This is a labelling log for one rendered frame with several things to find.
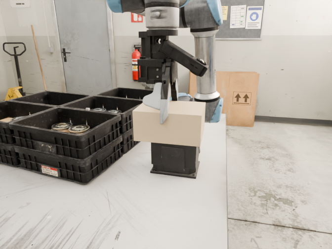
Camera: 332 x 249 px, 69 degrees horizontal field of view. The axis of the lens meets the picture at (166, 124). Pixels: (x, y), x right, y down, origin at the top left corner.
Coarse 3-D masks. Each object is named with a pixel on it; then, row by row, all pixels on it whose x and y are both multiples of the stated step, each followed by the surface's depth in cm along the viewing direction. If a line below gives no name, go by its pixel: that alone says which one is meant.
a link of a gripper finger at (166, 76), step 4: (168, 68) 53; (164, 72) 54; (168, 72) 53; (164, 76) 53; (168, 76) 53; (164, 80) 52; (168, 80) 53; (164, 84) 52; (168, 84) 53; (164, 88) 52; (164, 92) 53; (164, 96) 53
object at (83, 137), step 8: (88, 112) 124; (96, 112) 122; (112, 120) 111; (120, 120) 117; (16, 128) 104; (24, 128) 103; (32, 128) 101; (40, 128) 100; (96, 128) 101; (104, 128) 106; (56, 136) 97; (64, 136) 95; (72, 136) 94; (80, 136) 93; (88, 136) 96
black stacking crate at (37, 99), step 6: (30, 96) 159; (36, 96) 163; (42, 96) 168; (48, 96) 171; (54, 96) 169; (60, 96) 167; (66, 96) 165; (72, 96) 163; (78, 96) 161; (84, 96) 159; (36, 102) 164; (42, 102) 169; (48, 102) 173; (54, 102) 171; (60, 102) 169; (66, 102) 167
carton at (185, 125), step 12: (144, 108) 58; (168, 108) 58; (180, 108) 58; (192, 108) 58; (204, 108) 60; (144, 120) 56; (156, 120) 56; (168, 120) 55; (180, 120) 55; (192, 120) 54; (204, 120) 64; (144, 132) 58; (156, 132) 57; (168, 132) 56; (180, 132) 55; (192, 132) 55; (180, 144) 56; (192, 144) 56
